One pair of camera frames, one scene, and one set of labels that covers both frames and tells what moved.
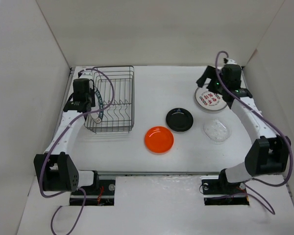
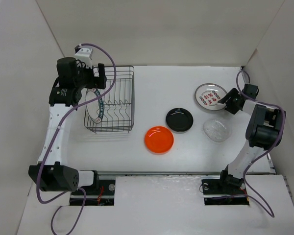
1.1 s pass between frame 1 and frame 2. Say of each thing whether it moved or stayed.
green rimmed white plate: stayed
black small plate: stayed
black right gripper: moved
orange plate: stayed
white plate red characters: stayed
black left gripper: moved
